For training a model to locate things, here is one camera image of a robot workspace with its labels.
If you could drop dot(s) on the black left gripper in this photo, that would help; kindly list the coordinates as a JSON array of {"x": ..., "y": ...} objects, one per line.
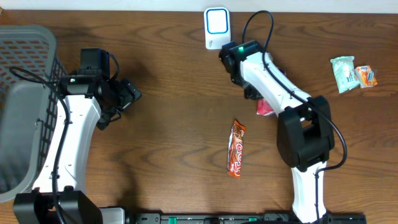
[{"x": 123, "y": 94}]

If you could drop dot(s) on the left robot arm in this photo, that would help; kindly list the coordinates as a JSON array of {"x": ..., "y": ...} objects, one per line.
[{"x": 85, "y": 102}]

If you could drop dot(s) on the orange red chocolate bar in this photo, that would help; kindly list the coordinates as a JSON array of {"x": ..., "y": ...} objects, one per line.
[{"x": 235, "y": 150}]

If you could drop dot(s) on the small orange snack packet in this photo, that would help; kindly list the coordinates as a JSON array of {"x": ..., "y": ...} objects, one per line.
[{"x": 366, "y": 76}]

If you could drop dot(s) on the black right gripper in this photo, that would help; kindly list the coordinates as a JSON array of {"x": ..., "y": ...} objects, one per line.
[{"x": 252, "y": 92}]

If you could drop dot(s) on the purple red snack packet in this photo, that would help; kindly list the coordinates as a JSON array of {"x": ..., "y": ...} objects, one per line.
[{"x": 264, "y": 108}]

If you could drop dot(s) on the teal snack packet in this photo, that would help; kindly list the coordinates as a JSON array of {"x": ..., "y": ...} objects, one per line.
[{"x": 343, "y": 70}]

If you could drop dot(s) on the grey plastic basket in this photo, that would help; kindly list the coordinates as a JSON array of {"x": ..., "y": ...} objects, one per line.
[{"x": 28, "y": 110}]

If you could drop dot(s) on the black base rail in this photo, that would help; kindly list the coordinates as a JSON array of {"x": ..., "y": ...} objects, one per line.
[{"x": 285, "y": 217}]

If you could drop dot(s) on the white barcode scanner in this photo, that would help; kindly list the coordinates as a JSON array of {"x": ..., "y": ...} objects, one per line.
[{"x": 217, "y": 27}]

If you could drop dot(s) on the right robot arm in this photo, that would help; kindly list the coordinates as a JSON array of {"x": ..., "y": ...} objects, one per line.
[{"x": 304, "y": 137}]

